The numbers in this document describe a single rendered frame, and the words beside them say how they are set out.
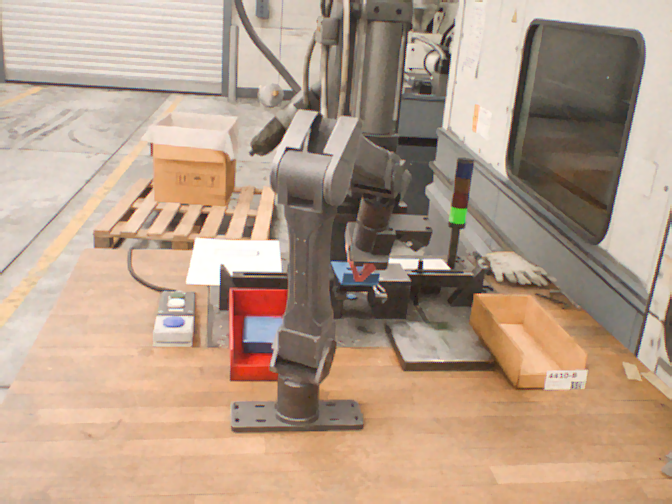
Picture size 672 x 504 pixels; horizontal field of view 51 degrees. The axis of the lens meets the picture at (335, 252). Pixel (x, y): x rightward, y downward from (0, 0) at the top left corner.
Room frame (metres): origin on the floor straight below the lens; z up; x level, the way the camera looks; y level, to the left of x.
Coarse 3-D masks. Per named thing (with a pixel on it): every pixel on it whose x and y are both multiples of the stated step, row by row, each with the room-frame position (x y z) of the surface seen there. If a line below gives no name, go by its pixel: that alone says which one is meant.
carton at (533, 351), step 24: (480, 312) 1.27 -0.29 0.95; (504, 312) 1.33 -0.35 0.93; (528, 312) 1.32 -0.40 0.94; (480, 336) 1.25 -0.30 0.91; (504, 336) 1.15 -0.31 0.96; (528, 336) 1.28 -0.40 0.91; (552, 336) 1.21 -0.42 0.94; (504, 360) 1.13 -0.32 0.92; (528, 360) 1.18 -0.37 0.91; (552, 360) 1.18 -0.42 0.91; (576, 360) 1.11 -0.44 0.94; (528, 384) 1.08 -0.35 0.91; (552, 384) 1.08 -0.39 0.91; (576, 384) 1.09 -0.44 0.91
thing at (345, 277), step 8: (336, 264) 1.37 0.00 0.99; (344, 264) 1.37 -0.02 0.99; (336, 272) 1.31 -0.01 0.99; (344, 272) 1.24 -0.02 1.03; (352, 272) 1.24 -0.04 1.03; (360, 272) 1.24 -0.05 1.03; (376, 272) 1.25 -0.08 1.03; (344, 280) 1.24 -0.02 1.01; (352, 280) 1.25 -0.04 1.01; (368, 280) 1.25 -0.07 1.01; (376, 280) 1.26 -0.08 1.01
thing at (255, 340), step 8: (248, 320) 1.24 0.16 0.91; (256, 320) 1.24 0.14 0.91; (264, 320) 1.24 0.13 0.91; (272, 320) 1.25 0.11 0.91; (280, 320) 1.25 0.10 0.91; (248, 328) 1.20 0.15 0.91; (256, 328) 1.21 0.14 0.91; (272, 328) 1.21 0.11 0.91; (248, 336) 1.17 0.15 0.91; (256, 336) 1.17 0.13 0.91; (264, 336) 1.18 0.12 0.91; (272, 336) 1.18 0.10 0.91; (248, 344) 1.11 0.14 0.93; (256, 344) 1.11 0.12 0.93; (264, 344) 1.11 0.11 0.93; (272, 344) 1.11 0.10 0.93; (272, 352) 1.12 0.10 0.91
